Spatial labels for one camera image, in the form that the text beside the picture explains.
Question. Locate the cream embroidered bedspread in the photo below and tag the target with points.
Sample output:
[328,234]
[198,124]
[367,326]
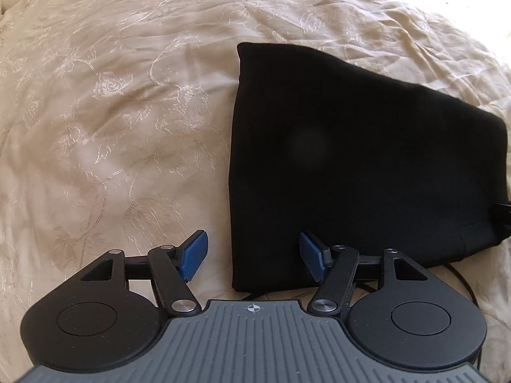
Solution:
[119,107]

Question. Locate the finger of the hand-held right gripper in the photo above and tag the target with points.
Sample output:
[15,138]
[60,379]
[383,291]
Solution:
[504,217]

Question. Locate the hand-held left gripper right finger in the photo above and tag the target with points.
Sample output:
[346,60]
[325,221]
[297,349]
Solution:
[312,255]

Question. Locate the black pants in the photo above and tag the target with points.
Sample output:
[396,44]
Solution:
[359,159]

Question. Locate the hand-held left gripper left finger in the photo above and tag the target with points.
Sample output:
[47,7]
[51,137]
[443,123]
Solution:
[193,255]

